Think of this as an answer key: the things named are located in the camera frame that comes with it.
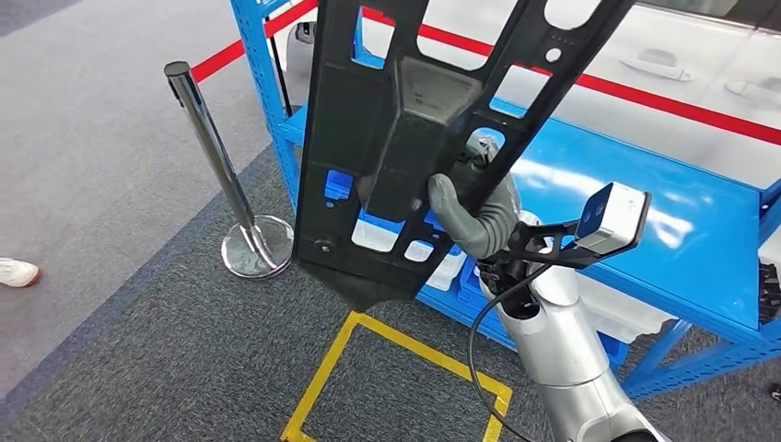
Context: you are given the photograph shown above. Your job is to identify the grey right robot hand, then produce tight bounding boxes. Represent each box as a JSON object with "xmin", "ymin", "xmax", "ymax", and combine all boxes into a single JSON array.
[{"xmin": 426, "ymin": 131, "xmax": 519, "ymax": 252}]

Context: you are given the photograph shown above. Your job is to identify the black plastic panel part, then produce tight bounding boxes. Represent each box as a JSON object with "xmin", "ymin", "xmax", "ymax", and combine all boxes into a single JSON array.
[{"xmin": 291, "ymin": 0, "xmax": 637, "ymax": 313}]

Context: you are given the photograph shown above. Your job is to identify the blue metal shelf rack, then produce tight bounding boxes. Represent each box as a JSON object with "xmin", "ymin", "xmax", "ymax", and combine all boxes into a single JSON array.
[{"xmin": 230, "ymin": 0, "xmax": 781, "ymax": 404}]

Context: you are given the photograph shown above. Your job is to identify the grey round stand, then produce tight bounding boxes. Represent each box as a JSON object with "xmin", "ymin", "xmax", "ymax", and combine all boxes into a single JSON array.
[{"xmin": 285, "ymin": 21, "xmax": 320, "ymax": 108}]

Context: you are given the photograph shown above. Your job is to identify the white car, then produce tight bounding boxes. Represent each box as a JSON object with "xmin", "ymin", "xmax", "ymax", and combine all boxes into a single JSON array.
[{"xmin": 359, "ymin": 0, "xmax": 781, "ymax": 192}]

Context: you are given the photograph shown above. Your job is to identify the yellow floor tape square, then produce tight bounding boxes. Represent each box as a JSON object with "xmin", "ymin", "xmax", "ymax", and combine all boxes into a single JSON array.
[{"xmin": 280, "ymin": 310, "xmax": 514, "ymax": 442}]

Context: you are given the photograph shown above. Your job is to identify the red barrier belt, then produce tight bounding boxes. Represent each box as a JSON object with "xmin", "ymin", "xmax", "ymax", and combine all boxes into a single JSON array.
[
  {"xmin": 359, "ymin": 6, "xmax": 781, "ymax": 147},
  {"xmin": 191, "ymin": 0, "xmax": 319, "ymax": 84}
]

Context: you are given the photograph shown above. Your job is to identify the person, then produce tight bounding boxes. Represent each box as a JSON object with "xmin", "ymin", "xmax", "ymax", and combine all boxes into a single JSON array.
[{"xmin": 0, "ymin": 257, "xmax": 42, "ymax": 289}]

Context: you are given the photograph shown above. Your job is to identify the black right camera bracket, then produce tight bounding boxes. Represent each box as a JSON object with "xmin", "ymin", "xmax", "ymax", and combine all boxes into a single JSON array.
[{"xmin": 505, "ymin": 219, "xmax": 612, "ymax": 273}]

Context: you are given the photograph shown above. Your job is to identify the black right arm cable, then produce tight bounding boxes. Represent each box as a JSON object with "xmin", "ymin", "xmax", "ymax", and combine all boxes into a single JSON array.
[{"xmin": 466, "ymin": 263, "xmax": 554, "ymax": 442}]

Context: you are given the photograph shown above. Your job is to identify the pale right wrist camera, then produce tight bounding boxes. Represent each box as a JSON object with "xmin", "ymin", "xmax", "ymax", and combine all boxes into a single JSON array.
[{"xmin": 573, "ymin": 181, "xmax": 652, "ymax": 256}]

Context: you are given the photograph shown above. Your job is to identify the chrome stanchion post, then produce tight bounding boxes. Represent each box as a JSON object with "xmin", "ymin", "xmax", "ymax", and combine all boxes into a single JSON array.
[{"xmin": 163, "ymin": 61, "xmax": 296, "ymax": 281}]

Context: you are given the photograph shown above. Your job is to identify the thin stanchion post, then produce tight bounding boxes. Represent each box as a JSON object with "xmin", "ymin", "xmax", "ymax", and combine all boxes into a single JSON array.
[{"xmin": 263, "ymin": 17, "xmax": 296, "ymax": 117}]

